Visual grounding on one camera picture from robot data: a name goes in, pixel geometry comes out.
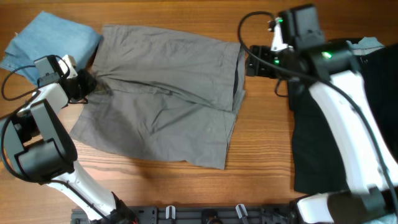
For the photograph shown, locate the white rail clip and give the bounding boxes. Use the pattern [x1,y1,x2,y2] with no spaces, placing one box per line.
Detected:
[165,205,176,220]
[235,203,248,220]

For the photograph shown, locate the black garment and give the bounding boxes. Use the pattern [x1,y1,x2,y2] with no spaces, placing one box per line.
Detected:
[288,45,397,194]

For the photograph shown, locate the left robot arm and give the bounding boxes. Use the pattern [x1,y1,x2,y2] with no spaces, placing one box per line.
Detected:
[1,70,139,223]

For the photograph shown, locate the light blue garment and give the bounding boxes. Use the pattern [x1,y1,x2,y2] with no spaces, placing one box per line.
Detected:
[351,37,384,50]

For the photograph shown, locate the right white rail clip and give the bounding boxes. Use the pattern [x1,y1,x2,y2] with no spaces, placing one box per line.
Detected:
[235,203,248,220]

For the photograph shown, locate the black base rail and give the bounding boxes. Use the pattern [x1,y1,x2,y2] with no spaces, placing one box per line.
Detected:
[70,203,299,224]

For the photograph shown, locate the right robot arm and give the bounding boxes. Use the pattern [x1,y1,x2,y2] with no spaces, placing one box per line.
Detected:
[246,4,397,223]

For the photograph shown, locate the left white rail clip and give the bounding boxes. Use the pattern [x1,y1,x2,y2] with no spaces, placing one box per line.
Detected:
[165,205,176,220]

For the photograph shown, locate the folded blue denim garment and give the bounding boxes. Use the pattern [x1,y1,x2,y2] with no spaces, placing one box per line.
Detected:
[1,11,101,71]

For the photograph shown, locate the grey shorts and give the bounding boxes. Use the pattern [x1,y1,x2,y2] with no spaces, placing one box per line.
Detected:
[70,25,245,169]

